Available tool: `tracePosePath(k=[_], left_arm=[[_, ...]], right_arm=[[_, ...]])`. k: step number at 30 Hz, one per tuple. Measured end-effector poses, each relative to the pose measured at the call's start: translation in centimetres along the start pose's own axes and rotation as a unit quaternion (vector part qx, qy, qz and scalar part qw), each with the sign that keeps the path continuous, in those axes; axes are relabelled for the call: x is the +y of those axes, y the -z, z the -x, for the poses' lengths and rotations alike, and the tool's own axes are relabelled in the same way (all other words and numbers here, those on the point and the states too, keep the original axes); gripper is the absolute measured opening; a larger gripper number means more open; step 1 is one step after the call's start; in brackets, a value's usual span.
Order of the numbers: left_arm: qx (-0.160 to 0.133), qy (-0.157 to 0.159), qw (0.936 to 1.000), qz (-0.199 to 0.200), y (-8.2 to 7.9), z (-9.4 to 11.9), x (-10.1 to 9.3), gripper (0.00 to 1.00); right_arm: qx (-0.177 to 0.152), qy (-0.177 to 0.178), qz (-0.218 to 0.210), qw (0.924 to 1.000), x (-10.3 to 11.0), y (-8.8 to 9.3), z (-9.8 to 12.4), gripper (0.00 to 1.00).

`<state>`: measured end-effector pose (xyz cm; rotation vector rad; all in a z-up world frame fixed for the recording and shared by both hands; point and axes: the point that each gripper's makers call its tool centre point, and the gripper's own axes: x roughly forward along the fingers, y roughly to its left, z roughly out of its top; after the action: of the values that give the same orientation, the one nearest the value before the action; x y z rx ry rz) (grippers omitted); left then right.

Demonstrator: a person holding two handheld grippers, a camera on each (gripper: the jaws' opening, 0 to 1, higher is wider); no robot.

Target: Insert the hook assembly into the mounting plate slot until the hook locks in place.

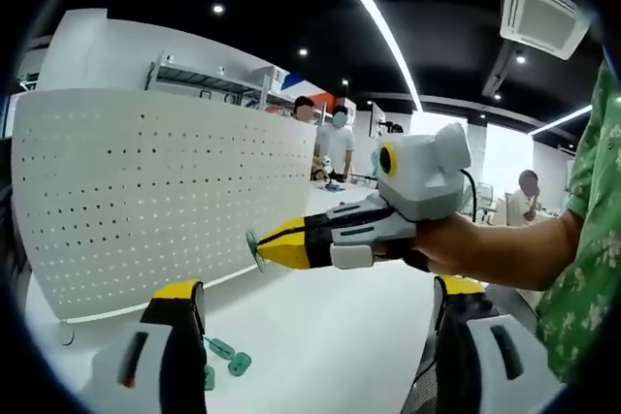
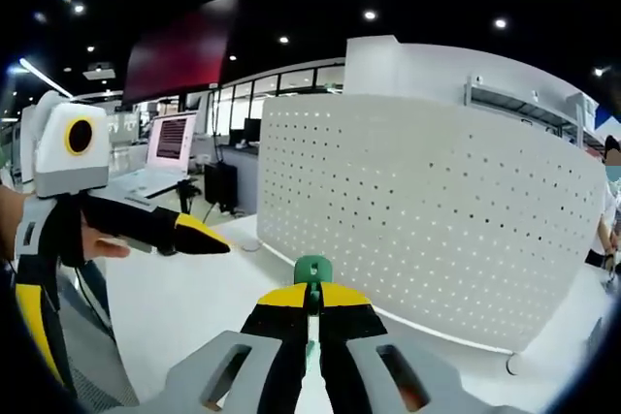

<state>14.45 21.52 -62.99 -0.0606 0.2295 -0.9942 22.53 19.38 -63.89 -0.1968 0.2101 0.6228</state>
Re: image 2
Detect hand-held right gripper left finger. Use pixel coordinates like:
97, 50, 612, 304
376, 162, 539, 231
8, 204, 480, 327
138, 282, 311, 414

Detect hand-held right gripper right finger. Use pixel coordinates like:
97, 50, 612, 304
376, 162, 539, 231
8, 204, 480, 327
317, 281, 520, 414

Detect green hook assembly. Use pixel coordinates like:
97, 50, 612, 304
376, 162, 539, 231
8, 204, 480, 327
293, 255, 334, 371

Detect white perforated mounting plate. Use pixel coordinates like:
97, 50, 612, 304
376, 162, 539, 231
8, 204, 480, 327
240, 93, 610, 376

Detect person's left hand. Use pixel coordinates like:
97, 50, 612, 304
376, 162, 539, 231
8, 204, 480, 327
0, 184, 131, 266

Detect white laptop stand table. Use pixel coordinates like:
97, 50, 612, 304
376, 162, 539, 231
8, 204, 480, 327
109, 169, 194, 203

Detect black computer tower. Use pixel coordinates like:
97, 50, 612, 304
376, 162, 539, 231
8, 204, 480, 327
203, 161, 240, 215

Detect grey mesh office chair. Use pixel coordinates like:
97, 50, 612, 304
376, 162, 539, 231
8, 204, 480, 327
55, 258, 142, 408

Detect black computer monitor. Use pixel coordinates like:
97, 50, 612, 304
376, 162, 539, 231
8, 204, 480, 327
243, 117, 264, 144

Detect dark red hanging panel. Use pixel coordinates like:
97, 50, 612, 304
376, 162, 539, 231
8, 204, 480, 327
122, 0, 243, 106

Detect metal shelf rack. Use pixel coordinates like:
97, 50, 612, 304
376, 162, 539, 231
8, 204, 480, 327
464, 72, 599, 146

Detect round ceiling downlights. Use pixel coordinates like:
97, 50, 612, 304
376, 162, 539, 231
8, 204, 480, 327
72, 1, 607, 79

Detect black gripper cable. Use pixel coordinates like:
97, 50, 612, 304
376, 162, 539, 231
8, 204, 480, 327
71, 262, 116, 340

